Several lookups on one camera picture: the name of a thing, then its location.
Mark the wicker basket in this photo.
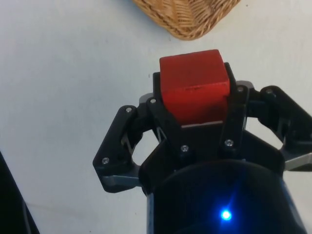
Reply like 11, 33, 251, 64
133, 0, 242, 41

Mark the red cube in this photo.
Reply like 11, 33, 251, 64
159, 49, 231, 129

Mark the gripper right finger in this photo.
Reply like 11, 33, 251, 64
219, 62, 312, 173

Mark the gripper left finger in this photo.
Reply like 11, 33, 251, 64
92, 71, 188, 194

